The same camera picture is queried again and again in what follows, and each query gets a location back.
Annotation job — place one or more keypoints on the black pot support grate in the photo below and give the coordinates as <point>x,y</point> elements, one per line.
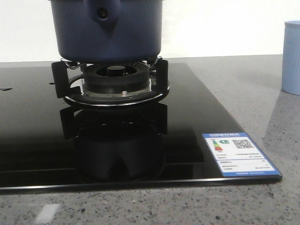
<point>68,80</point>

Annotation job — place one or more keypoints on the black round gas burner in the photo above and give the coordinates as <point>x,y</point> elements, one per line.
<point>115,78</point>

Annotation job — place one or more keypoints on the black glass gas cooktop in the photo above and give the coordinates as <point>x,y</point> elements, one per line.
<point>47,145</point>

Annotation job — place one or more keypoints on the blue energy label sticker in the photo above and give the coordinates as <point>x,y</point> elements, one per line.
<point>238,156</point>

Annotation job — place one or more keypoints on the light blue ribbed cup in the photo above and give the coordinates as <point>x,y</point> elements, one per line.
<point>291,58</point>

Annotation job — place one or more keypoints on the dark blue cooking pot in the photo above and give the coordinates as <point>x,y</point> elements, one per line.
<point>98,31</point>

